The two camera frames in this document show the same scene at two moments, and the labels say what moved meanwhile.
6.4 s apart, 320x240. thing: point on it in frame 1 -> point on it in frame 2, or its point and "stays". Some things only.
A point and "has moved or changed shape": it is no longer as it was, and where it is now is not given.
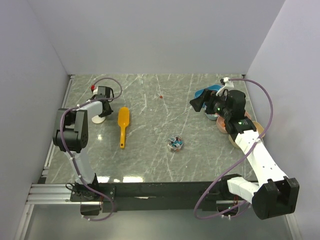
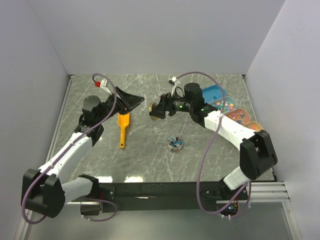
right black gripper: (209, 97) -> (166, 103)
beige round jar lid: (97, 119) has moved or changed shape
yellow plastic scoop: (123, 119) stays
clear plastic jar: (175, 142) stays
